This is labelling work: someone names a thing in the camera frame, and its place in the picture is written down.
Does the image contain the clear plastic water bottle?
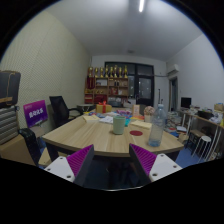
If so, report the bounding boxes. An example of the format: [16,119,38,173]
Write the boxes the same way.
[147,103,167,148]

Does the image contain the brown wooden stool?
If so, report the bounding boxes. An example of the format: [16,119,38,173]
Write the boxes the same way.
[186,129,206,151]

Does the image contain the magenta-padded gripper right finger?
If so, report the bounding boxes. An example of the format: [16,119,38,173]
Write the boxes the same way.
[128,143,183,186]

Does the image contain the grey striped cushion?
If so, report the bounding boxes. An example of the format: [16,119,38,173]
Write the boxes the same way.
[0,105,20,145]

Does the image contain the flat yellow paper pad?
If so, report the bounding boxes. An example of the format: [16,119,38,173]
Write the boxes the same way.
[129,120,153,130]

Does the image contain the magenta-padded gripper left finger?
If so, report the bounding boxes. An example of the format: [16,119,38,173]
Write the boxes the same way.
[44,143,95,188]

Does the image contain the black computer monitor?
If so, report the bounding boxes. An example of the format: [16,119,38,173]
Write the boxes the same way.
[180,96,193,110]

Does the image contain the purple sign board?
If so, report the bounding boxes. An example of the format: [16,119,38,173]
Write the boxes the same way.
[22,99,49,129]

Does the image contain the thick pale yellow notepad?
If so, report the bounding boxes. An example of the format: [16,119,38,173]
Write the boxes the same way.
[82,114,101,123]

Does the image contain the black office chair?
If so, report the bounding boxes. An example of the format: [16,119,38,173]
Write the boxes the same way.
[49,95,83,128]

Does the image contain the cluttered wooden side desk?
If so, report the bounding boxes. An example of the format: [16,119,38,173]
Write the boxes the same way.
[178,109,224,158]

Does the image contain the black mesh chair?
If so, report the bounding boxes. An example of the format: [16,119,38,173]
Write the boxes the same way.
[18,128,43,167]

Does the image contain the grey office chair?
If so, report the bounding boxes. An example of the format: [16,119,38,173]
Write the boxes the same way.
[139,103,148,116]

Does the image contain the white air conditioner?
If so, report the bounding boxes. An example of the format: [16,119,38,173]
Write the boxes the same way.
[166,63,180,76]

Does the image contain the white round stool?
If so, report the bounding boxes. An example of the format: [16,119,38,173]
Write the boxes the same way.
[194,135,213,158]

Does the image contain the black tripod stand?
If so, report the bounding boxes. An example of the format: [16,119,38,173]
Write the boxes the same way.
[156,88,162,108]

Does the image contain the pink flowers in white pot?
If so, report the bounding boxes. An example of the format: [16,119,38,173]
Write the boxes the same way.
[143,105,156,123]

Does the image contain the flat round red coaster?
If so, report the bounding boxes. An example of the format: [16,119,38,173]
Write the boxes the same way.
[129,130,144,137]

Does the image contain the black bag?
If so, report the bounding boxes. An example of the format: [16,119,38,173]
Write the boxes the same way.
[0,70,22,108]

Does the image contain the tan standing card box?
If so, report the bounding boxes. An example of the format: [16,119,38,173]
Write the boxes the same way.
[132,104,141,117]

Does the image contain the wooden shelf unit with trophies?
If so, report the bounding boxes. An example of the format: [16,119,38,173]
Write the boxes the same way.
[83,65,130,105]

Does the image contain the pile of books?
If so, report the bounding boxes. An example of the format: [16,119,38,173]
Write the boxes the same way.
[164,111,188,138]

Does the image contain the yellow gift box red ribbon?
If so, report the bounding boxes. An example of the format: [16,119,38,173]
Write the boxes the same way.
[95,101,113,114]

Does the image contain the pale green cup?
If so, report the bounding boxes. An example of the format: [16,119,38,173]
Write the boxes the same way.
[112,115,127,136]

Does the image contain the white printed booklet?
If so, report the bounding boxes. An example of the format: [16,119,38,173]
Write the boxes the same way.
[99,115,114,125]

